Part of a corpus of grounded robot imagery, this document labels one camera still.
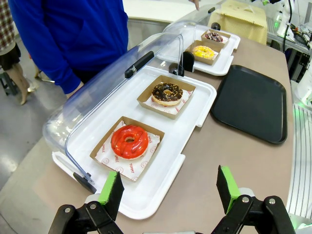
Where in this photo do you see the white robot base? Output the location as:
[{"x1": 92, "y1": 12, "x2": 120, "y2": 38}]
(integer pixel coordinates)
[{"x1": 293, "y1": 70, "x2": 312, "y2": 107}]

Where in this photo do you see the person's right hand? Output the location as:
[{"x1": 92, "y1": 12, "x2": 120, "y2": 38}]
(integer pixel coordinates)
[{"x1": 66, "y1": 81, "x2": 85, "y2": 99}]

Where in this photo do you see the white plastic display base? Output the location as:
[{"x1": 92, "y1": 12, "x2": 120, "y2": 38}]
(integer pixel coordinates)
[
  {"x1": 168, "y1": 30, "x2": 241, "y2": 76},
  {"x1": 52, "y1": 65, "x2": 217, "y2": 220}
]

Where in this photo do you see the red glazed donut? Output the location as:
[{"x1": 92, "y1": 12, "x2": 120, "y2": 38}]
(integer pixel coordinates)
[{"x1": 111, "y1": 124, "x2": 149, "y2": 159}]

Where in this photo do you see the white curved counter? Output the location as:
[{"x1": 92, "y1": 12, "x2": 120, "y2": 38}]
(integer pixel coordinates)
[{"x1": 121, "y1": 0, "x2": 223, "y2": 25}]

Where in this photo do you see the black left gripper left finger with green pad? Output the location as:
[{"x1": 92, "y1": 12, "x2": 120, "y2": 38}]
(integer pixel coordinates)
[{"x1": 48, "y1": 170, "x2": 127, "y2": 234}]

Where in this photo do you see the beige cardboard carrier box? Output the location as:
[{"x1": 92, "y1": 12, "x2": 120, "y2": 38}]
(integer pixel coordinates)
[{"x1": 207, "y1": 0, "x2": 268, "y2": 46}]

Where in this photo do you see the person in blue sweater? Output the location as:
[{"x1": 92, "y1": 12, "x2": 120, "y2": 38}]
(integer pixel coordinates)
[{"x1": 7, "y1": 0, "x2": 129, "y2": 95}]

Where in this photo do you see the chocolate donut with nut crumbs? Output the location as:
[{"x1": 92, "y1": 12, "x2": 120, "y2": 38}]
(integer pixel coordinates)
[{"x1": 151, "y1": 82, "x2": 184, "y2": 107}]

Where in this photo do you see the background person in plaid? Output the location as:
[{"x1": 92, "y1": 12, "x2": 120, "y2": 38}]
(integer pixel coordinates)
[{"x1": 0, "y1": 0, "x2": 31, "y2": 105}]

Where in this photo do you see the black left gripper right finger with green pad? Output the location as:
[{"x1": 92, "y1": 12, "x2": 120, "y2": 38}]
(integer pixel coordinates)
[{"x1": 211, "y1": 165, "x2": 297, "y2": 234}]

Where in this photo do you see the aluminium profile table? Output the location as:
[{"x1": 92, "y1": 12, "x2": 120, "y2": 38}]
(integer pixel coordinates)
[{"x1": 286, "y1": 103, "x2": 312, "y2": 217}]

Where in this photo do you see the dark small stool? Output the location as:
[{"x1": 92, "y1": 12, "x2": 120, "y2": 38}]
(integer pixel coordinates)
[{"x1": 0, "y1": 72, "x2": 19, "y2": 96}]

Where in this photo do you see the clear dome lid black handle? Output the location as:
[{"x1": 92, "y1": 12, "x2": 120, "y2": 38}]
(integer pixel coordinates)
[
  {"x1": 162, "y1": 6, "x2": 221, "y2": 37},
  {"x1": 42, "y1": 33, "x2": 195, "y2": 195}
]

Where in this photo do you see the dark donut with coloured sprinkles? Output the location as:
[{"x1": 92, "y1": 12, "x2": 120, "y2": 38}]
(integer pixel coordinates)
[{"x1": 204, "y1": 32, "x2": 224, "y2": 42}]

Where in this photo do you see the black plastic serving tray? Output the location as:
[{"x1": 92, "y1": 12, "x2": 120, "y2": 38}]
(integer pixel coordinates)
[{"x1": 211, "y1": 64, "x2": 288, "y2": 145}]

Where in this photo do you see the brown cardboard donut tray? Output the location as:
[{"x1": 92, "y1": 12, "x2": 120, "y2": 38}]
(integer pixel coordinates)
[
  {"x1": 136, "y1": 75, "x2": 197, "y2": 120},
  {"x1": 184, "y1": 39, "x2": 223, "y2": 66},
  {"x1": 200, "y1": 28, "x2": 232, "y2": 49},
  {"x1": 89, "y1": 116, "x2": 165, "y2": 183}
]

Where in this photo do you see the black equipment box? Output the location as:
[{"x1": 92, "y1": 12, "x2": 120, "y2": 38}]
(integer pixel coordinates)
[{"x1": 285, "y1": 47, "x2": 305, "y2": 82}]

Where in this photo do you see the white paper liner red print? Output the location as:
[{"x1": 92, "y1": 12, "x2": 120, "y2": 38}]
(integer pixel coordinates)
[
  {"x1": 143, "y1": 89, "x2": 195, "y2": 115},
  {"x1": 94, "y1": 121, "x2": 161, "y2": 181}
]

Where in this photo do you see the yellow glazed donut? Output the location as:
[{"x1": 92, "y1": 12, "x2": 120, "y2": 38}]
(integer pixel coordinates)
[{"x1": 192, "y1": 45, "x2": 215, "y2": 60}]

